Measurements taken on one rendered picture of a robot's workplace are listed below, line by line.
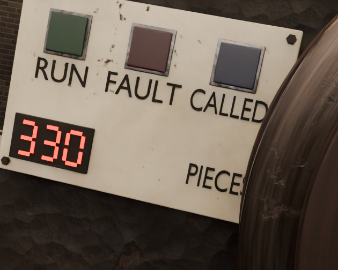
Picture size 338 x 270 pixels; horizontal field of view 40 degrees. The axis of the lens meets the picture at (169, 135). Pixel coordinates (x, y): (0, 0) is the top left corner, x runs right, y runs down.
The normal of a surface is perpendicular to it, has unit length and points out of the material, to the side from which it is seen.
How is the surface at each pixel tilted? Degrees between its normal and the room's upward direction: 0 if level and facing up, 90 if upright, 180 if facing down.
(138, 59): 90
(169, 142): 90
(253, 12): 90
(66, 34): 90
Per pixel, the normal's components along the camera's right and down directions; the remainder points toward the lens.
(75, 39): -0.16, 0.08
